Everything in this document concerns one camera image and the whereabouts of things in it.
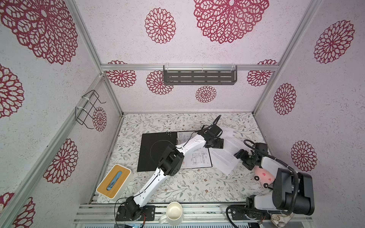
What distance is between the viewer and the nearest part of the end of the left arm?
0.77 m

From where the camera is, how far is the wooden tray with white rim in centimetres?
77

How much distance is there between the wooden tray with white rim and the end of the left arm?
0.49 meters
